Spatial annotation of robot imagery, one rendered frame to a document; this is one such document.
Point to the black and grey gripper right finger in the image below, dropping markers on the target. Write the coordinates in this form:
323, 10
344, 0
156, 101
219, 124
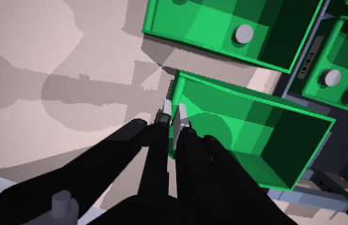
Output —
238, 194

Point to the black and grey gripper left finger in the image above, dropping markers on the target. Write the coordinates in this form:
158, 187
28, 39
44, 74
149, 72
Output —
63, 196

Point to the dark grey metal shelf rack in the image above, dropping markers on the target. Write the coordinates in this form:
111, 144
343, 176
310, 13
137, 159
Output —
332, 155

